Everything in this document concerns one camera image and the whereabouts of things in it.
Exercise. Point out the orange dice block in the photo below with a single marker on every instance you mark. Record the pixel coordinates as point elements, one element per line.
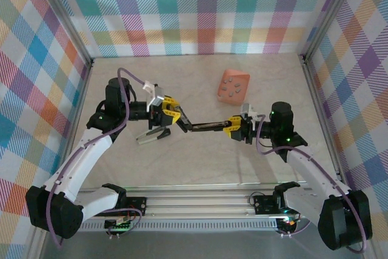
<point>233,99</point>

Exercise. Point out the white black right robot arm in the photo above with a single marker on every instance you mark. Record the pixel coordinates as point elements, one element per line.
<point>309,165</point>

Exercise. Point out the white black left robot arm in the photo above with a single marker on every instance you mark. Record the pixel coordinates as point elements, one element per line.
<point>91,150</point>

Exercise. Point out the checked cloth backdrop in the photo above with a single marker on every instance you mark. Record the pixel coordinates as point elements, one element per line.
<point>197,10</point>
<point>24,89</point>
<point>363,89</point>

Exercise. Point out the small lit circuit board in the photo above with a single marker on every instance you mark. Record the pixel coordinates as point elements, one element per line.
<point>118,224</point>
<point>288,223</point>

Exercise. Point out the aluminium side rail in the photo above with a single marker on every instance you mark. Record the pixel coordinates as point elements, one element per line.
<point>86,83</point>
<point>318,104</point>

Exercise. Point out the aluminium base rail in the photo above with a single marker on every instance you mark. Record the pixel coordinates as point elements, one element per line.
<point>197,203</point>

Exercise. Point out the aluminium frame post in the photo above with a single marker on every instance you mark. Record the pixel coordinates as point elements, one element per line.
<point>60,16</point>
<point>330,13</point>

